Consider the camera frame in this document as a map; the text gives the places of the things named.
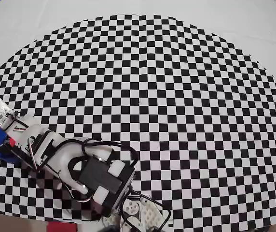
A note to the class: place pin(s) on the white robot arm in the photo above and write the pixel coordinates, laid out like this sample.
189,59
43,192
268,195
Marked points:
63,154

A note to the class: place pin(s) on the red flat object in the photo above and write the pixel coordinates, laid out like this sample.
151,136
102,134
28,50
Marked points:
62,227

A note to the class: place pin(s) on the checkerboard printed white sheet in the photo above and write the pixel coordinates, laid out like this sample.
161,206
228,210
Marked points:
152,72

